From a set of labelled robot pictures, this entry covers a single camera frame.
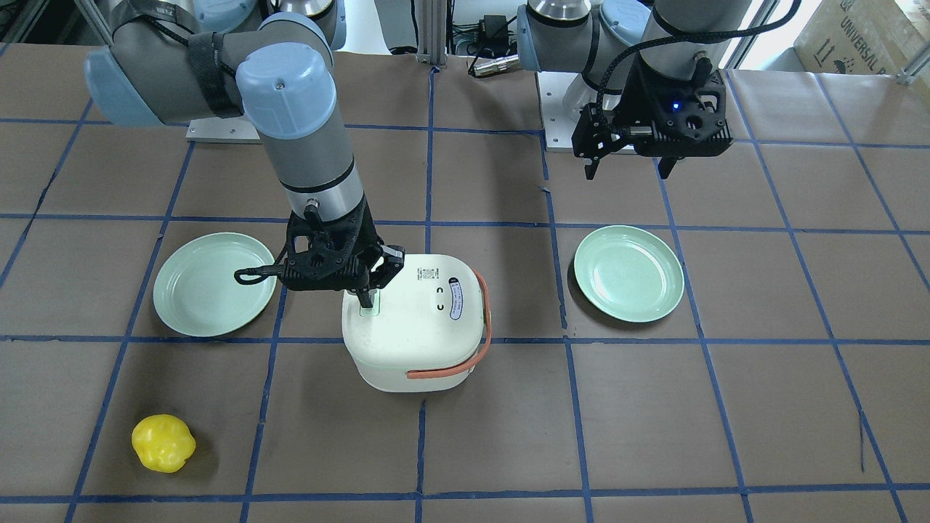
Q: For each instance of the white rice cooker orange handle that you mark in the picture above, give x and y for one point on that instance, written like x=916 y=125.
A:
x=425 y=332

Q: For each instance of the green plate near left arm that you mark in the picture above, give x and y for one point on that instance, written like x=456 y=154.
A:
x=629 y=274

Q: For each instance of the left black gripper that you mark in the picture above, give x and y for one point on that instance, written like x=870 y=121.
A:
x=629 y=99

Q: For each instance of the black power adapter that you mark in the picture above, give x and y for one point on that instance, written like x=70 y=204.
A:
x=493 y=30

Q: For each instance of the green plate near right arm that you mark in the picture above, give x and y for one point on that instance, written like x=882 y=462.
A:
x=196 y=293

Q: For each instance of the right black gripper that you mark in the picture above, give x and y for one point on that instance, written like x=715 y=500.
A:
x=366 y=237

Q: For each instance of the aluminium frame post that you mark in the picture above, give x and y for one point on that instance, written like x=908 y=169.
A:
x=431 y=24

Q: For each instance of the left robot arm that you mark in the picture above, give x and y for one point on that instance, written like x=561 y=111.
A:
x=601 y=41

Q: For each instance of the cardboard box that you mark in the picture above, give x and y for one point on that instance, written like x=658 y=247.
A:
x=863 y=37

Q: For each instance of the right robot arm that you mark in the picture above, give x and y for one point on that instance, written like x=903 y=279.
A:
x=164 y=66

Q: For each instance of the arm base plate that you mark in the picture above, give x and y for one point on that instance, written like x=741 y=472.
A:
x=562 y=95
x=223 y=131

